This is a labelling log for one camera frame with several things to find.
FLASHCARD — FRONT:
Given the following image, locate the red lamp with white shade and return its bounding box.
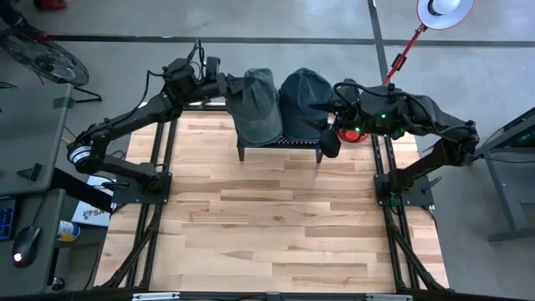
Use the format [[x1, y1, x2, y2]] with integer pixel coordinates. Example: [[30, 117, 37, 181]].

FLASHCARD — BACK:
[[336, 0, 476, 144]]

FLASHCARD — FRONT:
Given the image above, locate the black tape strip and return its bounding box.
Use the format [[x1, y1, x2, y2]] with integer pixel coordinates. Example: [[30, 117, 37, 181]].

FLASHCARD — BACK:
[[53, 95, 76, 110]]

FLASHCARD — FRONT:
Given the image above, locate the black wedge stand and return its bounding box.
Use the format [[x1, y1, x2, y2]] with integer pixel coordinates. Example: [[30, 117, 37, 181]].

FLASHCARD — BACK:
[[16, 162, 43, 182]]

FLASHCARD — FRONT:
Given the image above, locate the dark metal cart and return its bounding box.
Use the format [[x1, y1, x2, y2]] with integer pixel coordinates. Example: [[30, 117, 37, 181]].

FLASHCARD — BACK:
[[474, 106, 535, 246]]

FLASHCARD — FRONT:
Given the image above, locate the dark blue denim cap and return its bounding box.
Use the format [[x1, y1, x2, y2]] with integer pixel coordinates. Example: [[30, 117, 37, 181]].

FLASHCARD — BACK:
[[278, 67, 335, 142]]

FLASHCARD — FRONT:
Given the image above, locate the black floor fan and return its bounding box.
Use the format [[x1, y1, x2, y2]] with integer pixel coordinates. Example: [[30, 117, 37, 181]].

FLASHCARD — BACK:
[[0, 8, 104, 104]]

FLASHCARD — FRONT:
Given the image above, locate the black computer mouse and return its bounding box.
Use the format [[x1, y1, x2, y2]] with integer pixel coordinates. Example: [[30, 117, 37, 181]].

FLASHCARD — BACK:
[[11, 225, 42, 268]]

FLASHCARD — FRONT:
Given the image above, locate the silver aluminium bracket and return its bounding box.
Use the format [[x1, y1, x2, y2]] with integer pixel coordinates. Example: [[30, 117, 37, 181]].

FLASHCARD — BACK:
[[131, 291, 181, 301], [365, 293, 415, 301]]

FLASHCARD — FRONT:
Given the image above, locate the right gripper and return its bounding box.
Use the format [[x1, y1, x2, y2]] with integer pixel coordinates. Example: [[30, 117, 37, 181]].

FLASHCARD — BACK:
[[308, 78, 369, 159]]

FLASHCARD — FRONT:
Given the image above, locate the green washed cotton cap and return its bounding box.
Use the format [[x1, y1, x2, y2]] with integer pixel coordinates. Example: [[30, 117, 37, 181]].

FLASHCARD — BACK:
[[225, 68, 284, 148]]

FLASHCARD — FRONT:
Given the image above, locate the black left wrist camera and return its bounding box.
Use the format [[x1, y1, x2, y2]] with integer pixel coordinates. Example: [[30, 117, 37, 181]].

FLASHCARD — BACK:
[[204, 56, 222, 81]]

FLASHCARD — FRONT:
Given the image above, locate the grey desk top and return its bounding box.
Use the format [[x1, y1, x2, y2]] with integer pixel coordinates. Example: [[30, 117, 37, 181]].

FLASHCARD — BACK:
[[0, 82, 74, 196], [0, 187, 68, 296]]

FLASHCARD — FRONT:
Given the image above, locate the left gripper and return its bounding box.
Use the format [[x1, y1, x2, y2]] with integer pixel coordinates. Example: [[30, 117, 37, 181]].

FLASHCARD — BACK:
[[217, 73, 257, 98]]

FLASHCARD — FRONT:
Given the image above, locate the person's leg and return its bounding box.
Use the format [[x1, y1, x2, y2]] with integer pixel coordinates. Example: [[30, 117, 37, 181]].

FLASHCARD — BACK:
[[0, 3, 52, 43]]

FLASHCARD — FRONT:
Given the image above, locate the white blue yellow can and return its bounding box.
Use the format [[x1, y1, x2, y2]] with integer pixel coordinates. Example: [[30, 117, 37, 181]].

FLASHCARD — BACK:
[[56, 219, 81, 243]]

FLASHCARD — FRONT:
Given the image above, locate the white printed box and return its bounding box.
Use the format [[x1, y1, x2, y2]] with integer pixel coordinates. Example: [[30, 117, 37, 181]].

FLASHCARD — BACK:
[[70, 175, 115, 229]]

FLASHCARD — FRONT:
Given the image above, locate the black perforated metal rack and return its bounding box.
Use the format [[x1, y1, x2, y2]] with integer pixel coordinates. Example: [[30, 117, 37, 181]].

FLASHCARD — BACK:
[[235, 135, 325, 164]]

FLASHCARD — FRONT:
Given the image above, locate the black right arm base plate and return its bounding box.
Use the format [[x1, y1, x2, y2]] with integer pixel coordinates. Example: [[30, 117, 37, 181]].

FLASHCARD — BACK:
[[374, 171, 436, 208]]

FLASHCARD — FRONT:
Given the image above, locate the backlit keyboard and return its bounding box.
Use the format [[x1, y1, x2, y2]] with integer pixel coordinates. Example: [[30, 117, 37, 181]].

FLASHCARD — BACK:
[[0, 198, 18, 242]]

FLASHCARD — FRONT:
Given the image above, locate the person's red shoe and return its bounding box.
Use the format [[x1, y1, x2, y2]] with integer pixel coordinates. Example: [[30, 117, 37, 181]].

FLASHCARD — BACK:
[[33, 0, 69, 12]]

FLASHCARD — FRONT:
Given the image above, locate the black desk support bar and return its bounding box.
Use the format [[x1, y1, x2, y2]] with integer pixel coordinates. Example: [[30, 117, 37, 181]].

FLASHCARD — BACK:
[[49, 166, 114, 213]]

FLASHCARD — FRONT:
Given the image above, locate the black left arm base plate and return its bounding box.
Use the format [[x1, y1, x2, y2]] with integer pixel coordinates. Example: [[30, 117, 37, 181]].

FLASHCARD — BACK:
[[110, 171, 173, 206]]

